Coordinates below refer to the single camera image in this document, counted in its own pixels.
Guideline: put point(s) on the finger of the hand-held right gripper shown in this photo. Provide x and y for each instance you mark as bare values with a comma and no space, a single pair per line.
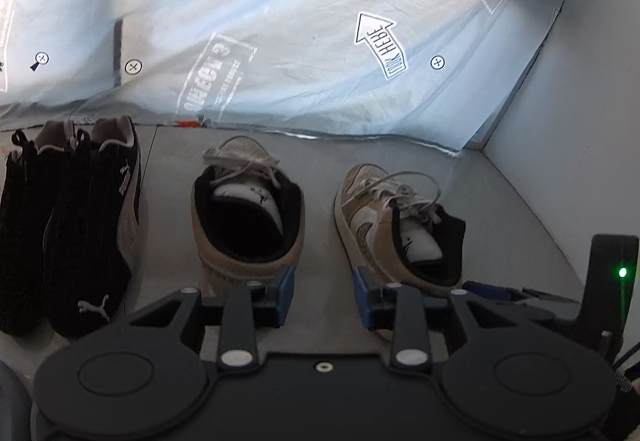
492,291

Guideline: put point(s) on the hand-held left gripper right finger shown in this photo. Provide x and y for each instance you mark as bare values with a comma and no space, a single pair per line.
362,298

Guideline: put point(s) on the beige laced sneaker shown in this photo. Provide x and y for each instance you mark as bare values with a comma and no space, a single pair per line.
370,226
240,261

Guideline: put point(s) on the light blue printed sheet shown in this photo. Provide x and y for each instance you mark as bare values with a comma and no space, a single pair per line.
300,21

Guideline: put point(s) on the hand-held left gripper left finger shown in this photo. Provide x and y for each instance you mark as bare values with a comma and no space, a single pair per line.
286,293

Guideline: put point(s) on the black sneaker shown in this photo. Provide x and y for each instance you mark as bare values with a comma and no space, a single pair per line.
90,246
22,246

